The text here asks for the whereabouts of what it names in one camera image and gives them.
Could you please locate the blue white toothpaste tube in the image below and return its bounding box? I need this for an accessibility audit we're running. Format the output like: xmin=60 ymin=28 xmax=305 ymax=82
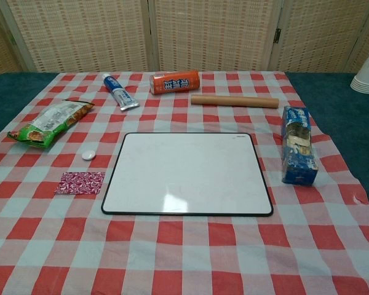
xmin=102 ymin=73 xmax=140 ymax=112

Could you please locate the blue cookie box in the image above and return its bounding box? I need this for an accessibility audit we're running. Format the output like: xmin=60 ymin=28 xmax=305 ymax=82
xmin=280 ymin=105 xmax=319 ymax=186

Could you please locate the green snack bag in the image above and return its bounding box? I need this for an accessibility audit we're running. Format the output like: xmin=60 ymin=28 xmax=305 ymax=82
xmin=7 ymin=98 xmax=95 ymax=151

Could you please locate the red white checkered tablecloth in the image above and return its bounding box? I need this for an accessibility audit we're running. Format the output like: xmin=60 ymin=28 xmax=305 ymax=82
xmin=0 ymin=71 xmax=369 ymax=295

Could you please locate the woven folding screen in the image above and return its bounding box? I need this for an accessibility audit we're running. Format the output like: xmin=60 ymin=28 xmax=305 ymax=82
xmin=0 ymin=0 xmax=369 ymax=74

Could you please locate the wooden rolling pin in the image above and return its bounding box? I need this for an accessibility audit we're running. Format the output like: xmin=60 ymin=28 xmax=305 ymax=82
xmin=190 ymin=94 xmax=280 ymax=109

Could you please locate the small pink patterned packet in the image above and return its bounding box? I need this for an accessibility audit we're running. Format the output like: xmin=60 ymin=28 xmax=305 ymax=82
xmin=54 ymin=171 xmax=106 ymax=196

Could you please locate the orange drink can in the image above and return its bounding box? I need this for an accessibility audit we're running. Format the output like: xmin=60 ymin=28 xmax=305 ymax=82
xmin=149 ymin=69 xmax=201 ymax=96

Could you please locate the white board black frame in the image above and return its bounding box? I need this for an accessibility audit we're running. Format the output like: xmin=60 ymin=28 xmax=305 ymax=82
xmin=101 ymin=132 xmax=274 ymax=216

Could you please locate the white paper cup stack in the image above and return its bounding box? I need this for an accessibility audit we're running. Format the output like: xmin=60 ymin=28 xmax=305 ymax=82
xmin=349 ymin=47 xmax=369 ymax=95

